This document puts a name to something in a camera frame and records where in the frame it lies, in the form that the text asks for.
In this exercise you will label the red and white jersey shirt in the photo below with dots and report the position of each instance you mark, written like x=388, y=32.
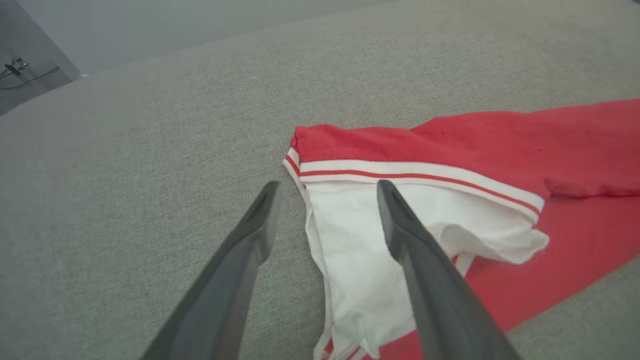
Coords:
x=500, y=145

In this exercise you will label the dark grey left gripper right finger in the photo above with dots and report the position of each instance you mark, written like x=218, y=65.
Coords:
x=440, y=300

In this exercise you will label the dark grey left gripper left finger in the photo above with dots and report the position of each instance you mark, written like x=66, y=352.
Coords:
x=230, y=275

